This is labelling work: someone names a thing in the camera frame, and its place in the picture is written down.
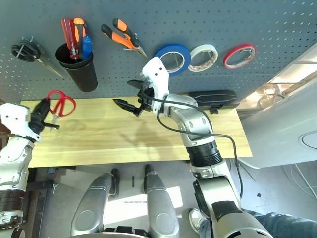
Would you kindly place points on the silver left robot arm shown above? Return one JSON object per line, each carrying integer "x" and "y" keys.
{"x": 12, "y": 158}

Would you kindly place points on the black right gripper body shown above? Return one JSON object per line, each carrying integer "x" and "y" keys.
{"x": 148, "y": 99}

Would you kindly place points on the red tape roll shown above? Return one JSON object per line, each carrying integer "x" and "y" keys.
{"x": 227, "y": 63}

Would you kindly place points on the blue tape roll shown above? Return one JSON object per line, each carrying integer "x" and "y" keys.
{"x": 183, "y": 52}

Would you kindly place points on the silver right robot leg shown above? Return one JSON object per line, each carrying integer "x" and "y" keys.
{"x": 161, "y": 203}

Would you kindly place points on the white tape roll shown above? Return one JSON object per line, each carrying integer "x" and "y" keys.
{"x": 192, "y": 65}

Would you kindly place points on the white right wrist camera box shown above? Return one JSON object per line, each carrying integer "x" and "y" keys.
{"x": 157, "y": 74}

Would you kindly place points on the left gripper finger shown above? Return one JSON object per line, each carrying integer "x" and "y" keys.
{"x": 41, "y": 110}

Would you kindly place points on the white smooth panel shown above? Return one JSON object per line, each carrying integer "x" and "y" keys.
{"x": 272, "y": 129}

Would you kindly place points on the silver robot torso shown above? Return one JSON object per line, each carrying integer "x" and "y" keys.
{"x": 123, "y": 229}

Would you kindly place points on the black plastic case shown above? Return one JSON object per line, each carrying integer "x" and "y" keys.
{"x": 213, "y": 100}

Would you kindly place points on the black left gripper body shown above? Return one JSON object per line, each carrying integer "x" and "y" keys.
{"x": 37, "y": 124}

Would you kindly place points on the silver robot leg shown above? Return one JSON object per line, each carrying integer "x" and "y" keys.
{"x": 91, "y": 203}
{"x": 161, "y": 203}

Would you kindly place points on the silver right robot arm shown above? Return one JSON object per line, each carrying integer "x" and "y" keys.
{"x": 193, "y": 121}

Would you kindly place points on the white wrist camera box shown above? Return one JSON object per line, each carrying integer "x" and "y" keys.
{"x": 15, "y": 119}
{"x": 157, "y": 74}

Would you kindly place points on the black plastic cup holder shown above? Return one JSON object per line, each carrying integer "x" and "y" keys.
{"x": 81, "y": 74}

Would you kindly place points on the orange black needle-nose pliers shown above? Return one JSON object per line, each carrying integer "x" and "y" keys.
{"x": 121, "y": 34}

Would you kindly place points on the silver left robot leg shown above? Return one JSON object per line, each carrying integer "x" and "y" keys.
{"x": 91, "y": 203}

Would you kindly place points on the white grey sneaker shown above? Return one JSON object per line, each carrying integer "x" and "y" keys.
{"x": 198, "y": 220}

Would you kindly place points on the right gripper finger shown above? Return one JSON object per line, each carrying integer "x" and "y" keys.
{"x": 126, "y": 104}
{"x": 136, "y": 84}

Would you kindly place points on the grey metal pegboard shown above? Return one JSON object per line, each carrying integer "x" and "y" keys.
{"x": 223, "y": 19}

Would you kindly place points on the blue jeans leg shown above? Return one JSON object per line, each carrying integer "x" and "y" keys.
{"x": 284, "y": 225}

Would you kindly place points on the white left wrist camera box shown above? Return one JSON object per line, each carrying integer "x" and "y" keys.
{"x": 15, "y": 119}

